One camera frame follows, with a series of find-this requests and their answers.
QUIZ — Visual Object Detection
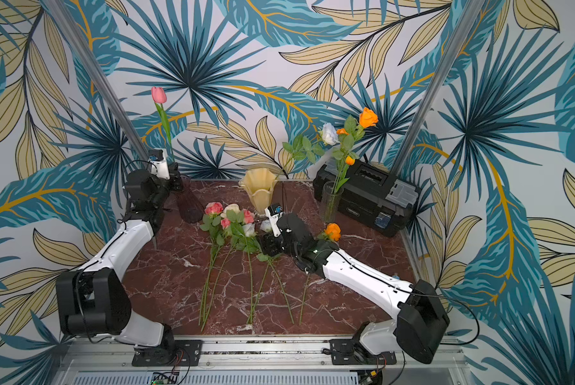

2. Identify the cream rose large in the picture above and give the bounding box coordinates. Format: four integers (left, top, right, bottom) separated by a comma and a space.
207, 204, 240, 318

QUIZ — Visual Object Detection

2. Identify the orange rose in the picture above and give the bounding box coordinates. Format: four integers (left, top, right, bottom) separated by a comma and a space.
333, 155, 356, 194
333, 128, 348, 194
298, 222, 342, 324
332, 107, 378, 166

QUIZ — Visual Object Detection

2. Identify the pink tulip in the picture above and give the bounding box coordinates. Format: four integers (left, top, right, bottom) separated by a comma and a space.
151, 87, 174, 157

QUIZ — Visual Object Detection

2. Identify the white rose top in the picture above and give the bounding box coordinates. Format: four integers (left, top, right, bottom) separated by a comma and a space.
283, 123, 340, 165

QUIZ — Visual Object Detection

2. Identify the white rose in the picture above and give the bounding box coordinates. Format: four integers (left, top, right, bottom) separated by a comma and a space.
283, 123, 340, 165
243, 224, 294, 325
250, 219, 271, 325

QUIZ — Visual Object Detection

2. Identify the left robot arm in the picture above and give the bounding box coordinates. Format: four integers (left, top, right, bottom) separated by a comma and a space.
56, 160, 183, 359

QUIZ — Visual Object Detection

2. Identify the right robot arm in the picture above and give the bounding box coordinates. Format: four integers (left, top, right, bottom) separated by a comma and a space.
260, 206, 450, 364

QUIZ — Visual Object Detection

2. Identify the dark purple ribbed vase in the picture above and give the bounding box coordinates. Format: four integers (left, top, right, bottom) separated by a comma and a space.
173, 176, 204, 224

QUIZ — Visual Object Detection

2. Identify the pink rose small bud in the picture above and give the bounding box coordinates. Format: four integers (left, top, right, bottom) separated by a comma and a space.
243, 210, 255, 325

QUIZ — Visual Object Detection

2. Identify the cream yellow fluted vase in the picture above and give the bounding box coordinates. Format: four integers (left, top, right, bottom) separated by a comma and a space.
239, 168, 279, 216

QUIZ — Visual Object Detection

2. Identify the clear glass vase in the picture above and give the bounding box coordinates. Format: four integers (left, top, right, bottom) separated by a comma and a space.
320, 181, 343, 225

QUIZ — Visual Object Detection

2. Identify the black plastic toolbox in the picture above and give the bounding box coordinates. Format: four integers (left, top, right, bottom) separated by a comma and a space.
313, 160, 421, 237

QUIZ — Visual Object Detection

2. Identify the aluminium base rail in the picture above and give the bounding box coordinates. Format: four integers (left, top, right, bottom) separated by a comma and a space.
52, 335, 476, 384

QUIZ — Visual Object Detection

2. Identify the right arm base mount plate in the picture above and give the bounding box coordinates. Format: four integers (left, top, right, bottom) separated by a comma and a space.
328, 338, 397, 367

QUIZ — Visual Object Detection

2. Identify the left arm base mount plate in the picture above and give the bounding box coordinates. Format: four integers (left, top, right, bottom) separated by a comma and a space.
132, 339, 202, 367

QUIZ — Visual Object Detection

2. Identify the left aluminium frame post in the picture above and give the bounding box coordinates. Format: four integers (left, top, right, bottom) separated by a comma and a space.
45, 0, 149, 160

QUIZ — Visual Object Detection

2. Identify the aluminium frame post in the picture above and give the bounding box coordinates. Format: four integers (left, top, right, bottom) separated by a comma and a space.
45, 0, 149, 160
390, 0, 485, 175

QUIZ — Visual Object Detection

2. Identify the right aluminium frame post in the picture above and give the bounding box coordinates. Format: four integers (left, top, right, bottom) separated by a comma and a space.
390, 0, 485, 175

